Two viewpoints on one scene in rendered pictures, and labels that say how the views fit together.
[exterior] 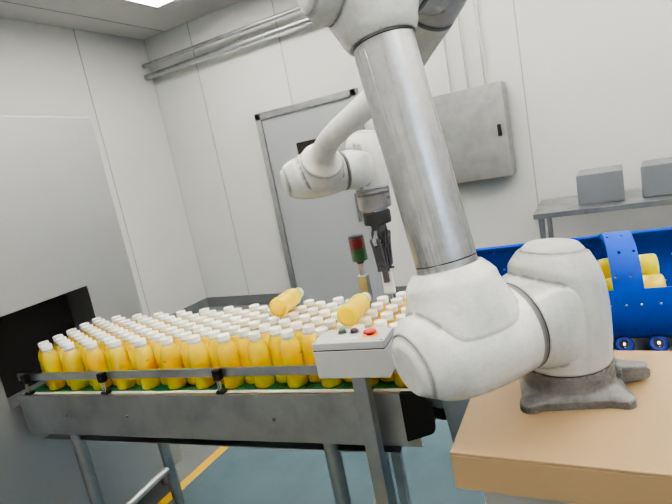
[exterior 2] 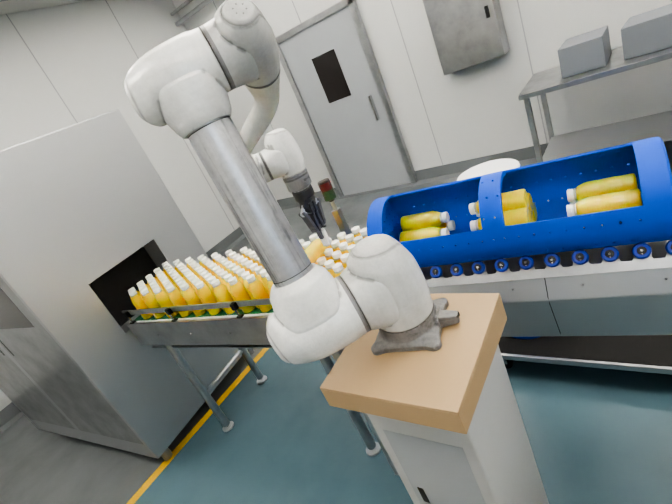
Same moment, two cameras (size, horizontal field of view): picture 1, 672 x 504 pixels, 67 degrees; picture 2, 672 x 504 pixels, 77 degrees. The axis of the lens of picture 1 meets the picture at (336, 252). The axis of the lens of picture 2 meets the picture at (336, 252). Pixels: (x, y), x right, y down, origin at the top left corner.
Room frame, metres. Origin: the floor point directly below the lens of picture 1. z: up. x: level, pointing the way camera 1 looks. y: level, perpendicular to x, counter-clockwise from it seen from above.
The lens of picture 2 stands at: (-0.05, -0.51, 1.75)
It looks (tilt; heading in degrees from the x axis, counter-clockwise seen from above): 23 degrees down; 14
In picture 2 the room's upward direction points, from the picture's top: 25 degrees counter-clockwise
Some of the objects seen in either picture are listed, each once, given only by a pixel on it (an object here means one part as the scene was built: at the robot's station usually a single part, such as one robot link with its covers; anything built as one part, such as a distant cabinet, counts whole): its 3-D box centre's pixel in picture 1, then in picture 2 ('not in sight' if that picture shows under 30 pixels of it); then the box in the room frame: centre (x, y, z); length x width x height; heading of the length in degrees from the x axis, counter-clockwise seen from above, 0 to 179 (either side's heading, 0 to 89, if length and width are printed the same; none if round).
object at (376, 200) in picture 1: (374, 199); (297, 180); (1.36, -0.13, 1.43); 0.09 x 0.09 x 0.06
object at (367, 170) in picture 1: (362, 160); (280, 153); (1.36, -0.12, 1.54); 0.13 x 0.11 x 0.16; 109
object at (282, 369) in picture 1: (180, 373); (213, 305); (1.62, 0.59, 0.96); 1.60 x 0.01 x 0.03; 67
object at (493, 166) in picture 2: not in sight; (487, 172); (1.88, -0.82, 1.03); 0.28 x 0.28 x 0.01
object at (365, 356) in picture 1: (355, 352); not in sight; (1.28, 0.00, 1.05); 0.20 x 0.10 x 0.10; 67
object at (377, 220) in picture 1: (378, 226); (306, 199); (1.36, -0.13, 1.36); 0.08 x 0.07 x 0.09; 157
